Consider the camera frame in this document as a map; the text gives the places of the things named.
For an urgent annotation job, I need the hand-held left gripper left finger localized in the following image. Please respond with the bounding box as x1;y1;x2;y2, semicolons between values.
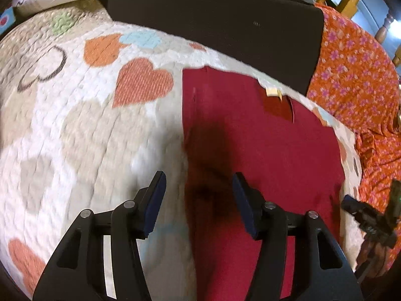
33;171;167;301

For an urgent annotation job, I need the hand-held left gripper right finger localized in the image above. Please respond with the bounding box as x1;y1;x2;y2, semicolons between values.
232;172;364;301

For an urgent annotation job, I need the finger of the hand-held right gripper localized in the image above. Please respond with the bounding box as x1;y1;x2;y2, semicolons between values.
341;194;373;223

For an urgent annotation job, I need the red small garment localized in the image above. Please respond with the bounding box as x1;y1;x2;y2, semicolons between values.
181;66;347;301

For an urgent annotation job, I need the heart print quilted blanket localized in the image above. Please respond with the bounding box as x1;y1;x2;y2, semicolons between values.
0;0;364;301

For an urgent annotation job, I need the orange floral cloth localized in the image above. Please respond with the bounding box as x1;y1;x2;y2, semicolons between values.
305;3;401;278

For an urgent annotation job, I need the dark brown cushion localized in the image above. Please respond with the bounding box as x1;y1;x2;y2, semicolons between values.
105;0;325;96

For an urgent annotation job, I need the blue card with red dot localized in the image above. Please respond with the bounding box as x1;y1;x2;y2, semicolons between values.
0;8;16;36

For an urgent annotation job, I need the yellow wooden bed frame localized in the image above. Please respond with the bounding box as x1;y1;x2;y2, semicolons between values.
315;0;401;67

